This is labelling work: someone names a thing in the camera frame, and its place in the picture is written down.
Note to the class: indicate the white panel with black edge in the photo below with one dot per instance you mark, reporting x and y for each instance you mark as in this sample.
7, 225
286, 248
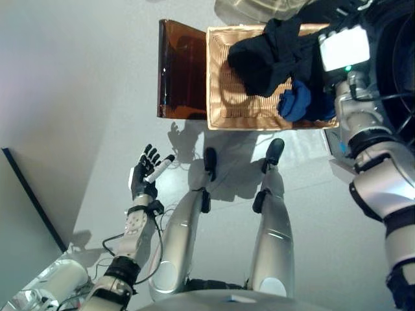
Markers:
22, 210

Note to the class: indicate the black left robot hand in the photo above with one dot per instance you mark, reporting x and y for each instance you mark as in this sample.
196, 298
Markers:
142, 181

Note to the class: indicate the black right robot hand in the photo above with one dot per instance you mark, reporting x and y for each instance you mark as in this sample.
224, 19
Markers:
343, 48

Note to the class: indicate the round glass washer door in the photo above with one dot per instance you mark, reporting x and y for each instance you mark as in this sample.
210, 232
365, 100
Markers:
259, 6

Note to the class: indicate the grey robot torso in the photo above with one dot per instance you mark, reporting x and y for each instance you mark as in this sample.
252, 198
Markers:
214, 301

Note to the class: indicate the brown translucent acrylic stool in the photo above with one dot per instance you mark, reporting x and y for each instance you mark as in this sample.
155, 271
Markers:
181, 74

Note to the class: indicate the black left robot foot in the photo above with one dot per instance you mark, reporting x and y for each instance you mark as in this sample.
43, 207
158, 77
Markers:
210, 162

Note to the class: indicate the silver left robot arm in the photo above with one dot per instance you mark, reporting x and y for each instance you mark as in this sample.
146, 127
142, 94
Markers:
133, 233

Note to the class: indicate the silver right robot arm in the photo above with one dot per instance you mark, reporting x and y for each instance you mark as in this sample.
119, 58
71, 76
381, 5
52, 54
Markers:
373, 181

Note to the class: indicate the black robot foot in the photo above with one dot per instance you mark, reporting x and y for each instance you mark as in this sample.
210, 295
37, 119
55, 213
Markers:
275, 150
210, 162

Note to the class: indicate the blue garment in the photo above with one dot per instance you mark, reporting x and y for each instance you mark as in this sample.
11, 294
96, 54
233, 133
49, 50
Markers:
295, 100

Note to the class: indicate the silver right robot leg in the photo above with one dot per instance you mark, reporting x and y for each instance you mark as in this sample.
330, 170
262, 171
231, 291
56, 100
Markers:
272, 239

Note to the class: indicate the grey front-load washing machine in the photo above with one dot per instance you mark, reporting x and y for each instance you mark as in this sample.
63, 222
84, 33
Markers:
395, 48

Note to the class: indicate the large flat wicker basket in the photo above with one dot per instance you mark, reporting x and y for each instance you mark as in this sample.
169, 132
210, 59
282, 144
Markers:
227, 113

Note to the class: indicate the black right robot foot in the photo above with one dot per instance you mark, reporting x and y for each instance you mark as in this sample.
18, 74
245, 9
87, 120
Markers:
275, 150

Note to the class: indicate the black garment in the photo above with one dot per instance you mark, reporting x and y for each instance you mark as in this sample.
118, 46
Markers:
259, 64

